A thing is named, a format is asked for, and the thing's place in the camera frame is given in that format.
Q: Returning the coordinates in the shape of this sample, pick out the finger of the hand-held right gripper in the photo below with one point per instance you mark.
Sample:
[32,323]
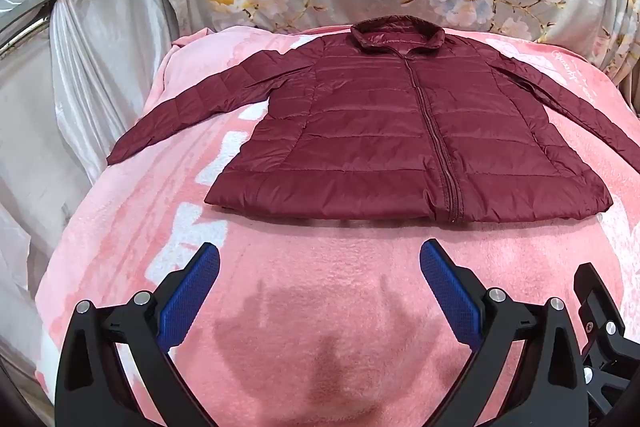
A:
[595,292]
[612,357]

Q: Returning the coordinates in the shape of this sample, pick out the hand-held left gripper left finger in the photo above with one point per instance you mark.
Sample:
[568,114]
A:
[192,292]

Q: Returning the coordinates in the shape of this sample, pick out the pink patterned blanket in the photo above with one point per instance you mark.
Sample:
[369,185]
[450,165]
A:
[310,277]

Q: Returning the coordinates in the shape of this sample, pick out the white satin curtain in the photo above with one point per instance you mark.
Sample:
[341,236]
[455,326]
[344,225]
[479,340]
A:
[95,72]

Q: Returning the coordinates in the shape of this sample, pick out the maroon puffer jacket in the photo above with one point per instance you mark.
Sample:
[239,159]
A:
[380,127]

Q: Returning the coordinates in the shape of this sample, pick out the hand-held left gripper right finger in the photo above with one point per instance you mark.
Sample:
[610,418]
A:
[447,292]

